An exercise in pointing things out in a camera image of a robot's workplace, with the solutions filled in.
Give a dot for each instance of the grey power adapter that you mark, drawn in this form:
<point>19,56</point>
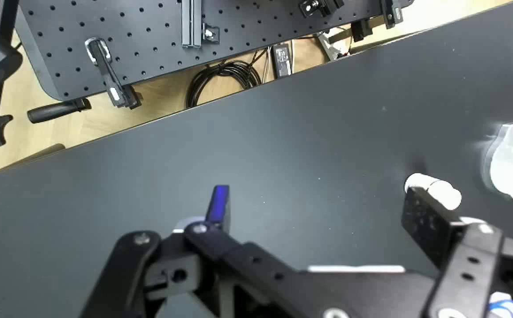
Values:
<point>283,57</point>

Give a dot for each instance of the grey perforated breadboard plate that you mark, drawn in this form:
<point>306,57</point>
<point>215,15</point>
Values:
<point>152,36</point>

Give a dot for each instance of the silver toggle clamp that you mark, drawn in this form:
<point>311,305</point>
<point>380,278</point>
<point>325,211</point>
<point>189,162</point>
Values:
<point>111,73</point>

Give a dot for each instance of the gripper black left finger with blue pad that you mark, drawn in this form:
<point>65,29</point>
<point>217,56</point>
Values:
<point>219,204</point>

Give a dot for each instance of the aluminium extrusion bar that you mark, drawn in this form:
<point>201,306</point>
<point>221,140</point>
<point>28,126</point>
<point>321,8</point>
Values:
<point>194,20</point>

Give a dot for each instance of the gripper black right finger with white pad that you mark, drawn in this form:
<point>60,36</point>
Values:
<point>431,222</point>

